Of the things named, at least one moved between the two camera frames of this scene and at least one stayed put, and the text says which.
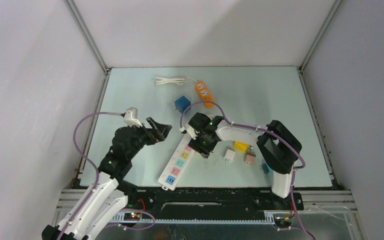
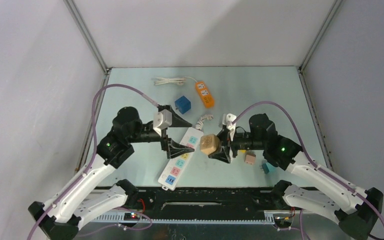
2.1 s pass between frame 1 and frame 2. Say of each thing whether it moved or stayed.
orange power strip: stayed
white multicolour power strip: stayed
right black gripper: moved
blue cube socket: stayed
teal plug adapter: stayed
